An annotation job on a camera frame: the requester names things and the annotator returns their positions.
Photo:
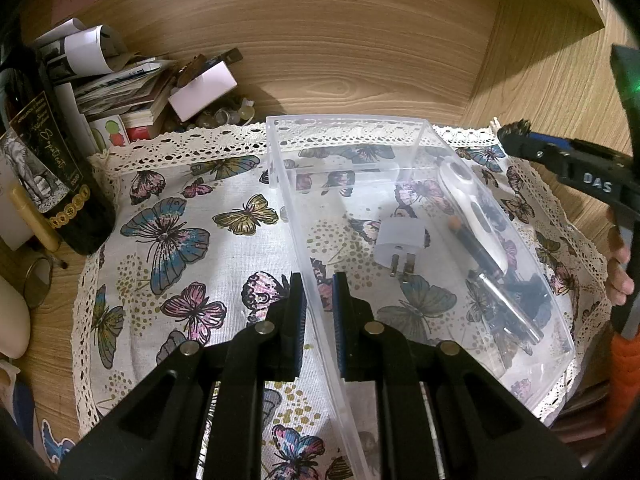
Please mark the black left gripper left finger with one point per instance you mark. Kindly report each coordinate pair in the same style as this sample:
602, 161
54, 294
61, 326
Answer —
268, 351

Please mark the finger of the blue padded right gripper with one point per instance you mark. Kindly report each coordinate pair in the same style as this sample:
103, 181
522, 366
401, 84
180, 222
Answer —
519, 140

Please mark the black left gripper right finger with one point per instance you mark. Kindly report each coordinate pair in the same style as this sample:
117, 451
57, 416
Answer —
371, 351

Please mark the clear plastic storage box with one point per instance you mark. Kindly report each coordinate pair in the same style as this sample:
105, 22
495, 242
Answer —
437, 328

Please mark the person's hand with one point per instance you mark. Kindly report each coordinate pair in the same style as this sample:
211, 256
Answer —
618, 285

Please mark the white magnifying glass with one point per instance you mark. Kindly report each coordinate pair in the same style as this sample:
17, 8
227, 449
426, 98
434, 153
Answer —
461, 186

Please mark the black pen with orange tip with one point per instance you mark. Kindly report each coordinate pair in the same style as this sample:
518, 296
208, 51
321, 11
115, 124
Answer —
475, 248

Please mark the white power plug adapter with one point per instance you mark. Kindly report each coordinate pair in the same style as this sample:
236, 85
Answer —
399, 244

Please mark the butterfly print lace cloth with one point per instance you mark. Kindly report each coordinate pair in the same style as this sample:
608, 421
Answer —
202, 247

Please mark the silver metal rod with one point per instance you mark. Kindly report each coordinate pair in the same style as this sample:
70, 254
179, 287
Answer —
508, 307

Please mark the yellow candle stick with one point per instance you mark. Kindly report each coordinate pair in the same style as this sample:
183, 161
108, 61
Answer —
27, 210

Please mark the beige rounded object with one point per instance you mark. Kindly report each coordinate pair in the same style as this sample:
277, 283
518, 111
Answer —
14, 321

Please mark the white paper card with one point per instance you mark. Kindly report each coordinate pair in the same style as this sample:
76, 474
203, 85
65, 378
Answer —
202, 91

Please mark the stack of papers and books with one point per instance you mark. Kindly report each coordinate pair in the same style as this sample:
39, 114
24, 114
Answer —
104, 89

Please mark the dark wine bottle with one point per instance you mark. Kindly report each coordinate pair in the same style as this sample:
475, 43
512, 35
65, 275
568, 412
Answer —
45, 158

